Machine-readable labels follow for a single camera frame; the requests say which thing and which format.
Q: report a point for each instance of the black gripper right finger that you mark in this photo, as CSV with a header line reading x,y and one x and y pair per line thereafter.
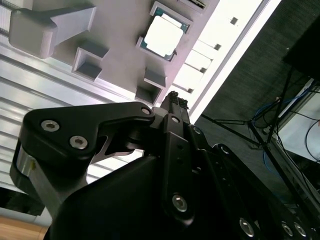
x,y
225,170

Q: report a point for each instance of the CPU with silver top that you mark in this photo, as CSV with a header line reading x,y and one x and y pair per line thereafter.
x,y
163,35

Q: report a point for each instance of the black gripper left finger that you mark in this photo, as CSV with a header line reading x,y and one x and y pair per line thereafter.
x,y
62,130

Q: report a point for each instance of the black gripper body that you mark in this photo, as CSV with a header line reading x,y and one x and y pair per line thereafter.
x,y
112,212

